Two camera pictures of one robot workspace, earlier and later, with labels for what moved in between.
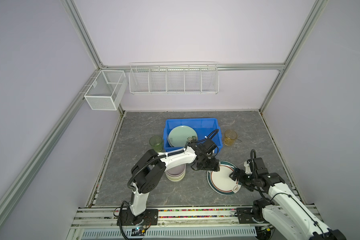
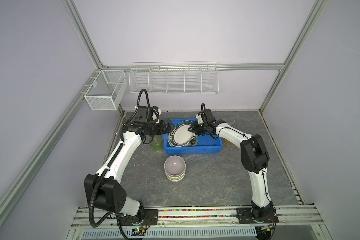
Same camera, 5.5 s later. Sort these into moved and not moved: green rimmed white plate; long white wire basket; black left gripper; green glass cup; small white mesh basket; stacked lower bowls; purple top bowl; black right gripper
Moved: green rimmed white plate; black right gripper; black left gripper
Not moved: small white mesh basket; green glass cup; stacked lower bowls; long white wire basket; purple top bowl
